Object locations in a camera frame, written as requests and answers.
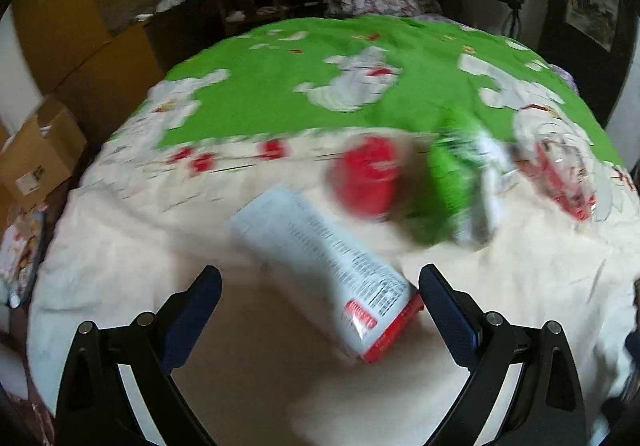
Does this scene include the blue oval tray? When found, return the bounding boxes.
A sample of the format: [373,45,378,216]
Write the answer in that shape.
[0,206,51,309]

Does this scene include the printed green and white quilt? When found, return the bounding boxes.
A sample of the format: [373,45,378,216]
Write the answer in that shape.
[27,15,640,446]

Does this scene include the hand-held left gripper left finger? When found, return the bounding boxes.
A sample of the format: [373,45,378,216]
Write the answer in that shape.
[55,265,223,446]

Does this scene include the folded floral quilt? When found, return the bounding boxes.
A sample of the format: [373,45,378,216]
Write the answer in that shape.
[327,0,443,17]

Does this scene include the green snack packet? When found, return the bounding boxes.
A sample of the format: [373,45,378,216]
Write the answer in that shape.
[405,116,506,247]

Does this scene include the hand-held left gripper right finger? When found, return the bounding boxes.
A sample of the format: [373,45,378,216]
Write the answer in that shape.
[419,264,588,446]

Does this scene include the white and pink snack packet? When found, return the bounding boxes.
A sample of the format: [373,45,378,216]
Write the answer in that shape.
[0,216,46,287]

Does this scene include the white packet with red end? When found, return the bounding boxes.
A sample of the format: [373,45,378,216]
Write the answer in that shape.
[230,187,426,366]

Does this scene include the yellow wooden wardrobe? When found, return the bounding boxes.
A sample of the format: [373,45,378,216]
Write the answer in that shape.
[10,0,166,127]

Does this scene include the clear plastic wrapper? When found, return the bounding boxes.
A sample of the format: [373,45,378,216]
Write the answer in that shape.
[515,111,601,222]

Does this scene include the brown cardboard box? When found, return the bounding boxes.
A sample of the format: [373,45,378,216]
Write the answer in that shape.
[0,96,88,209]

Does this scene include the red cup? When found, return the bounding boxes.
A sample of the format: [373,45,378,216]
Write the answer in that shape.
[325,135,401,219]

